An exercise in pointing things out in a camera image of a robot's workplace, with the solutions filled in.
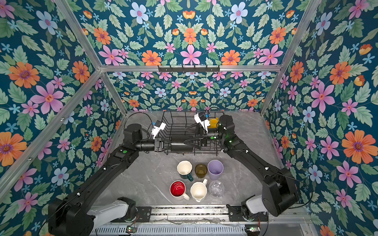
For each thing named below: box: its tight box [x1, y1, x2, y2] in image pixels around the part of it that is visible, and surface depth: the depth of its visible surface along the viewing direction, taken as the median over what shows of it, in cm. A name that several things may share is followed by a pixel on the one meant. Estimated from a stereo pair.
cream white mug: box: [189, 178, 208, 203], surface depth 76 cm
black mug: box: [170, 135, 194, 153], surface depth 63 cm
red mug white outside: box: [169, 179, 190, 201], surface depth 77 cm
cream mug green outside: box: [176, 160, 194, 182], surface depth 82 cm
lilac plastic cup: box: [207, 159, 224, 181], surface depth 81 cm
